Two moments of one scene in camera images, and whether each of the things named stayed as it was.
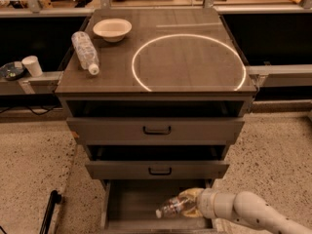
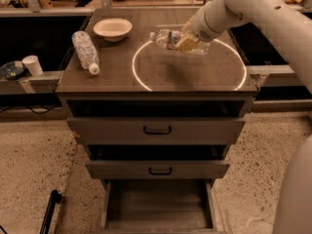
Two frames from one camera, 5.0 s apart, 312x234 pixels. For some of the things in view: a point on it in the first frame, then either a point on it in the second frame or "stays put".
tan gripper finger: x=191 y=194 → x=184 y=29
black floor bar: x=55 y=197 stays put
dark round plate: x=13 y=71 stays put
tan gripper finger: x=193 y=214 → x=186 y=44
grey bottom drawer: x=130 y=207 stays put
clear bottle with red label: x=174 y=208 → x=170 y=39
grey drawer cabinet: x=162 y=114 stays put
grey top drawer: x=155 y=122 stays put
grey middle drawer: x=157 y=161 stays put
